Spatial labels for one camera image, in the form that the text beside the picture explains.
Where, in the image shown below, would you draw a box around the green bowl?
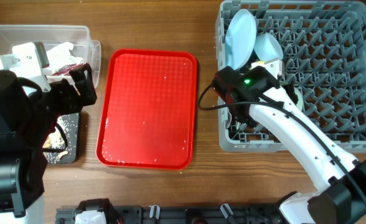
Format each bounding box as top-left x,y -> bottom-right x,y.
294,86 -> 304,111

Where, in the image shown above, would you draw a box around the red foil wrapper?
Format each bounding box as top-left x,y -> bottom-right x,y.
52,63 -> 83,76

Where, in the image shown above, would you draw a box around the white napkin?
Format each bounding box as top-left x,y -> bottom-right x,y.
47,42 -> 83,73

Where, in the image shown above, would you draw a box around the yellow plastic cup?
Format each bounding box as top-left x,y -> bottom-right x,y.
250,61 -> 266,70

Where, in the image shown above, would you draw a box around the rice and food scraps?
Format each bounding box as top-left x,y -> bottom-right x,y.
42,113 -> 80,162

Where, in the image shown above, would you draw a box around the light blue bowl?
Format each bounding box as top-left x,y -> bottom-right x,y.
254,33 -> 283,62

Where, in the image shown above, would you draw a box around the light blue plate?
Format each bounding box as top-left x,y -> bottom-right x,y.
225,9 -> 257,70

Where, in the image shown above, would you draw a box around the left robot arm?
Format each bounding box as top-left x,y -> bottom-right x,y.
0,65 -> 96,223

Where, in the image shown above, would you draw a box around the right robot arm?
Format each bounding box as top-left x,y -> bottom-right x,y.
208,59 -> 366,223

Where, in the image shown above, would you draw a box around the black waste tray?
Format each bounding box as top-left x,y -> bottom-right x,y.
42,111 -> 80,164

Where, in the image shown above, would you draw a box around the grey dishwasher rack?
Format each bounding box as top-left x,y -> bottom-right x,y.
215,1 -> 366,153

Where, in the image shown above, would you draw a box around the red plastic tray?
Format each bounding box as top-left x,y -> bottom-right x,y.
96,49 -> 198,170

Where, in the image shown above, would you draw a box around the clear plastic bin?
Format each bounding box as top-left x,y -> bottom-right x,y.
0,25 -> 101,87

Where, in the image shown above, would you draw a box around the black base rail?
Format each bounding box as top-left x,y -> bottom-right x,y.
55,198 -> 285,224

